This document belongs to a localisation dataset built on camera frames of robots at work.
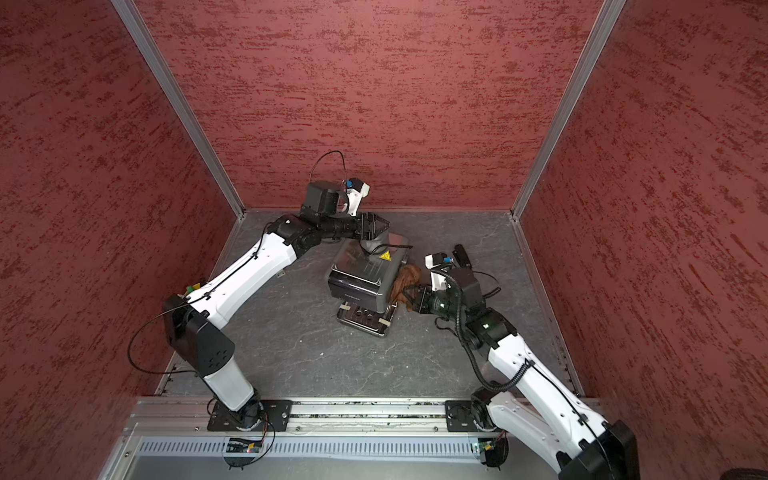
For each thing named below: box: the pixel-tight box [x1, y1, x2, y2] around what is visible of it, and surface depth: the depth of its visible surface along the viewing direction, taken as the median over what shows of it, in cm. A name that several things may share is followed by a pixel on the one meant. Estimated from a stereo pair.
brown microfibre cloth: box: [391, 264, 422, 312], surface depth 74 cm
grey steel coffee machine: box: [327, 232, 409, 337], surface depth 75 cm
